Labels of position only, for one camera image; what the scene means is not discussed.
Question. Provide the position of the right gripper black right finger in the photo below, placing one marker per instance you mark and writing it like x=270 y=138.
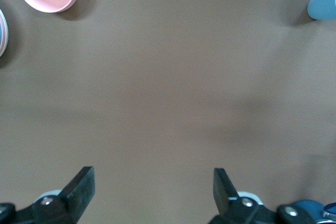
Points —
x=224 y=197

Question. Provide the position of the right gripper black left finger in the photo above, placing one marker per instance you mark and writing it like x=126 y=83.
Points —
x=78 y=195

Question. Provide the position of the brown table cloth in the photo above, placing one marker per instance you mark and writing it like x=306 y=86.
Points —
x=168 y=77

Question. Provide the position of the beige plate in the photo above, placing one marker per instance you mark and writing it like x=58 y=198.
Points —
x=7 y=33

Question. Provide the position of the blue cup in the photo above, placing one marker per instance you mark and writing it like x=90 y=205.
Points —
x=324 y=3

